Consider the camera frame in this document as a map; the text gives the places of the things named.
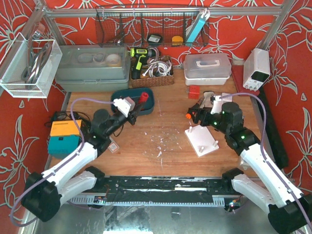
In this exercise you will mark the white power supply unit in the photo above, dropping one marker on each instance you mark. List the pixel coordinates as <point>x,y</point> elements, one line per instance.
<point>256,69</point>

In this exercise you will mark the red spring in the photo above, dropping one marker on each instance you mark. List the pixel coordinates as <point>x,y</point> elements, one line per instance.
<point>143,97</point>

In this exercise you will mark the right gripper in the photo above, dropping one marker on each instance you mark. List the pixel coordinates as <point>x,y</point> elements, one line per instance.
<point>199,116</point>

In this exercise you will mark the green yellow cordless drill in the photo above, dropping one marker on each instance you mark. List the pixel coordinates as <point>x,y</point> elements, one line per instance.
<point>141,55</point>

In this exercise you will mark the white peg base plate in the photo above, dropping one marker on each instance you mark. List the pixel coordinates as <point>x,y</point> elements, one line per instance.
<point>201,140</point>

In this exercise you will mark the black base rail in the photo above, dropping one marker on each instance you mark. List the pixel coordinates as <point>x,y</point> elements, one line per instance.
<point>158,189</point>

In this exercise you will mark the orange teal device box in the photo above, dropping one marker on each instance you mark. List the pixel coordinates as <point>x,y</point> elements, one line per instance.
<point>64,138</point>

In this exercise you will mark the black tape measure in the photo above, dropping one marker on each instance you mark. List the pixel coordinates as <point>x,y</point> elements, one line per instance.
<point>154,40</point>

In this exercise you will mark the white cube power socket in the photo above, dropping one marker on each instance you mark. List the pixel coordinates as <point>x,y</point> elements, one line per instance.
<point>227,97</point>

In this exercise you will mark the orange cube power socket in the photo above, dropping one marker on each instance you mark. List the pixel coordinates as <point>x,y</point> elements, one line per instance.
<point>193,92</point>

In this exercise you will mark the red tray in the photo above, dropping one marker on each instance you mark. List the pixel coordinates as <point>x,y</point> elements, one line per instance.
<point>237,75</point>

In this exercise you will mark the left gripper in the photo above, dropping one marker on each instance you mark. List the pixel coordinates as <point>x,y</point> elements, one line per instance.
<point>132,117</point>

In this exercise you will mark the yellow tape measure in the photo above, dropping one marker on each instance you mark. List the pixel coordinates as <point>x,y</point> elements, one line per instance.
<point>177,41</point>

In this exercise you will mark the grey plastic storage box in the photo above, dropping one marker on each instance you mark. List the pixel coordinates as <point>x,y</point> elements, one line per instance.
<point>91,68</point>

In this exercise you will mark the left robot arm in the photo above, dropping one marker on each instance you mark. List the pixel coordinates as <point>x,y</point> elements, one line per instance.
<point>46,192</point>

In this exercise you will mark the black wire basket shelf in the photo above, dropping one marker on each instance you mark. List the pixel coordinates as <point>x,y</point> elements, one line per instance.
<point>131,25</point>

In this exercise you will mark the wicker basket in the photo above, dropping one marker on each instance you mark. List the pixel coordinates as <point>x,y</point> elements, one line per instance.
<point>155,73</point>

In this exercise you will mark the white cotton work glove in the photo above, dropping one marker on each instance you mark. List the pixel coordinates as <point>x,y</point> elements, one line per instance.
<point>207,103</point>

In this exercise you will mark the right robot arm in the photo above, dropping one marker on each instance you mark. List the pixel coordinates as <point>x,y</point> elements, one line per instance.
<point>287,208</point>

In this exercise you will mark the white box with warning label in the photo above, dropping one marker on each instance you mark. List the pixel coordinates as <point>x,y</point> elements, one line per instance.
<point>113,147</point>

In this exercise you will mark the blue white book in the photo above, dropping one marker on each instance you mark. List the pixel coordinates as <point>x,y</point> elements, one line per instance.
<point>194,29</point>

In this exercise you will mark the white plastic storage box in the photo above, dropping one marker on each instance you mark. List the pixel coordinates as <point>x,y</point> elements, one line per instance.
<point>207,69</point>

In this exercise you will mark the clear acrylic box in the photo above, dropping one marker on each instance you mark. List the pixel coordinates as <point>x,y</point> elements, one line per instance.
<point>29,68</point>

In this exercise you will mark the orange black screwdriver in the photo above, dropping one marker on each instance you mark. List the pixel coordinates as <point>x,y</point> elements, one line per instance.
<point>192,111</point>

